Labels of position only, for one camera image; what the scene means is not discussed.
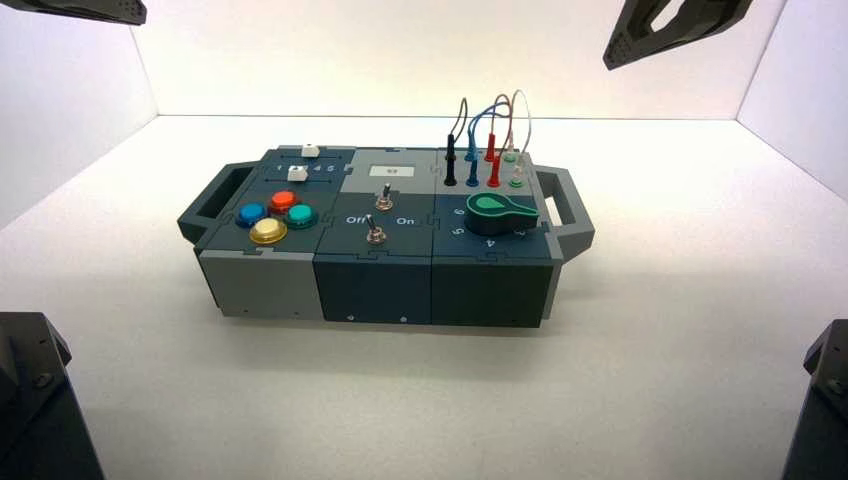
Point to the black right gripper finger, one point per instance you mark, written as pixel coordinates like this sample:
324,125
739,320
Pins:
709,16

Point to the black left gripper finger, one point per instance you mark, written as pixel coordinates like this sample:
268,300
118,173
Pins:
99,9

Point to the blue round push button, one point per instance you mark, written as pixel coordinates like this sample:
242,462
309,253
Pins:
251,214

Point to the red round push button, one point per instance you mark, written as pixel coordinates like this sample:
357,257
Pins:
283,200

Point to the yellow round push button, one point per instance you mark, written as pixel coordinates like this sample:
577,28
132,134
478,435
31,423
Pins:
268,230

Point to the green round push button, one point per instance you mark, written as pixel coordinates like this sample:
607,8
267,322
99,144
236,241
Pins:
301,214

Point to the white slider knob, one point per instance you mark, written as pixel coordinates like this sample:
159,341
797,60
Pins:
297,173
309,151

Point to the green and black rotary knob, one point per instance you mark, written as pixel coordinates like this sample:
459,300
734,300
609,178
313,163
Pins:
497,215

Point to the small white display window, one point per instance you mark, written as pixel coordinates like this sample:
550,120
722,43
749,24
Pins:
391,171

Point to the grey and slate control box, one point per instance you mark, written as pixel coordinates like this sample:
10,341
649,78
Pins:
371,285

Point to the metal toggle switch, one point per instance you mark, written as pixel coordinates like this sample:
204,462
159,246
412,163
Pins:
375,232
383,197

